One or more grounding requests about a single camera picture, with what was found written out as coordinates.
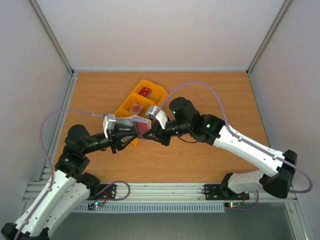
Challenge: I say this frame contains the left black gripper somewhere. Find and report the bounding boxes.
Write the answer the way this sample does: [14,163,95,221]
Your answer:
[83,123,140,154]

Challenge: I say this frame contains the red credit card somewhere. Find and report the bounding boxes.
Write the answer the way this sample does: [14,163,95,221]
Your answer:
[133,121,151,139]

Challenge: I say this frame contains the pink leather card holder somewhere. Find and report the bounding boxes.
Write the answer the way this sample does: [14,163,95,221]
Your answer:
[115,115,152,140]

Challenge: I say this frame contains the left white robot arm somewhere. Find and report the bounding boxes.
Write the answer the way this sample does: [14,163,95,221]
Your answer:
[1,120,138,240]

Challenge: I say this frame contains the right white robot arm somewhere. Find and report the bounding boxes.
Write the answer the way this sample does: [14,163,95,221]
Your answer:
[143,97,297,199]

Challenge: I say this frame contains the pink circle card stack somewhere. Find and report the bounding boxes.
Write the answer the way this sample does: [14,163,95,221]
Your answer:
[129,103,144,115]

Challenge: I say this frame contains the red card stack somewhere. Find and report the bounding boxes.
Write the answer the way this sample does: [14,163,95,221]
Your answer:
[138,87,152,98]

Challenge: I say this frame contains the yellow three-compartment bin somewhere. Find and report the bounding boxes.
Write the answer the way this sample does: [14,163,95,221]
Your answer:
[114,78,170,146]

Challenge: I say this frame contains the left small circuit board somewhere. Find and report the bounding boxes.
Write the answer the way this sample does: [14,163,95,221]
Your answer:
[87,202,104,211]

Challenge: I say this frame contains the small circuit board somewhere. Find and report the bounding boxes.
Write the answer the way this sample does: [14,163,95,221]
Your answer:
[224,201,243,209]
[87,202,104,211]

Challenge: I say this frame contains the right small circuit board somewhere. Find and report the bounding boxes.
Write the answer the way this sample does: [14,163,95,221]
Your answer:
[224,201,243,209]

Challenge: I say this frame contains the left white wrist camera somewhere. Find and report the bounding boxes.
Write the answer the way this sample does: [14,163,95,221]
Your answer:
[102,113,116,139]

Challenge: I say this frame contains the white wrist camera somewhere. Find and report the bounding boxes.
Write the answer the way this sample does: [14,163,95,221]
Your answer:
[145,105,168,130]
[102,113,116,139]

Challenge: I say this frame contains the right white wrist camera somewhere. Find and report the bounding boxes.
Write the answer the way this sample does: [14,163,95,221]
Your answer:
[145,105,168,130]

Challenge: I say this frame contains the aluminium front rail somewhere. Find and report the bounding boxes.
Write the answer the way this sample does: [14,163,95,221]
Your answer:
[22,181,298,204]

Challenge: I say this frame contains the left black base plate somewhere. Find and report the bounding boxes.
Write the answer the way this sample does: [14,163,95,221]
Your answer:
[87,184,117,201]

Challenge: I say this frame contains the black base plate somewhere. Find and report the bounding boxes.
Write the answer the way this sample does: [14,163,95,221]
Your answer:
[201,184,250,201]
[87,184,117,201]

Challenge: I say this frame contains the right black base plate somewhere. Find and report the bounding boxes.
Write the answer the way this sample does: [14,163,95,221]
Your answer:
[201,184,250,201]

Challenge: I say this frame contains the grey slotted cable duct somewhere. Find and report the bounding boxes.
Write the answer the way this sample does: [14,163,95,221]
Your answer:
[73,202,225,214]

